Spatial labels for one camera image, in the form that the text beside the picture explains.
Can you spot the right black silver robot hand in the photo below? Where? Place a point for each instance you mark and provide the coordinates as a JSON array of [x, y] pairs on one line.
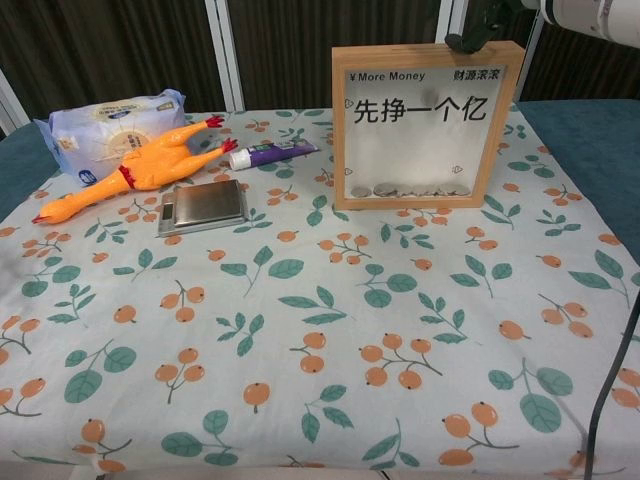
[[472, 40]]

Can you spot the teal table cover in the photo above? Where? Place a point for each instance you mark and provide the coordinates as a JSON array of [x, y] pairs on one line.
[[590, 135]]

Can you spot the purple white toothpaste tube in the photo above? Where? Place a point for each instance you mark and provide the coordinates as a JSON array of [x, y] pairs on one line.
[[280, 154]]

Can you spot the floral print tablecloth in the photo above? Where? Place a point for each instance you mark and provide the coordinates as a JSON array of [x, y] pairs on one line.
[[300, 280]]

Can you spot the silver pocket scale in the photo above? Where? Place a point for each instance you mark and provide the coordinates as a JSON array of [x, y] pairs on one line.
[[210, 202]]

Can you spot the orange rubber chicken toy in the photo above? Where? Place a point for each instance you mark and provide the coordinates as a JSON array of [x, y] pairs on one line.
[[155, 162]]

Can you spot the dark folding screen white frames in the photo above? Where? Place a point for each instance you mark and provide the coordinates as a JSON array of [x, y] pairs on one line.
[[125, 50]]

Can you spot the pale blue wet wipes pack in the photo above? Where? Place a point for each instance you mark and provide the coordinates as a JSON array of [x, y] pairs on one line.
[[100, 130]]

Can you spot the wooden money box frame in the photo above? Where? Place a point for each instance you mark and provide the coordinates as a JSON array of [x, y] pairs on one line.
[[425, 150]]

